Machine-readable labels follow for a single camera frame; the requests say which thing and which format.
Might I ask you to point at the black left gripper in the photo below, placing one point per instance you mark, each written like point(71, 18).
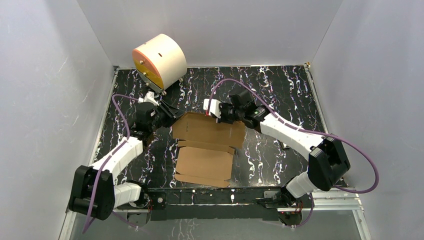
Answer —
point(162, 112)

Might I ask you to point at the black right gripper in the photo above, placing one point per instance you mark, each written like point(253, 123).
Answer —
point(222, 106)

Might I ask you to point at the brown cardboard box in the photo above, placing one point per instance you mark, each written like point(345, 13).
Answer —
point(206, 149)

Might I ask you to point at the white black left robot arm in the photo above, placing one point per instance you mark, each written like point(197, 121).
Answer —
point(94, 192)

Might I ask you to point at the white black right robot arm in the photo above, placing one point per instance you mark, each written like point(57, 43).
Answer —
point(326, 156)

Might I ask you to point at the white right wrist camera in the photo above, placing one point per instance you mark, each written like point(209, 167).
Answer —
point(212, 107)

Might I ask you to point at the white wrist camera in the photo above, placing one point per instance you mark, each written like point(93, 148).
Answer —
point(148, 98)
point(212, 107)

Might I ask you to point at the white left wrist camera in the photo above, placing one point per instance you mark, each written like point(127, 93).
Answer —
point(148, 98)

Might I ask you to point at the left aluminium table edge rail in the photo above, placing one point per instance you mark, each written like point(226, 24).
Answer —
point(104, 110)

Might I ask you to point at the aluminium table edge rail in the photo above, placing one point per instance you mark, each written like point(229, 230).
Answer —
point(307, 68)
point(104, 110)

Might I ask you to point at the aluminium front frame rail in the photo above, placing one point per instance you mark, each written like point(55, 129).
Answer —
point(227, 214)

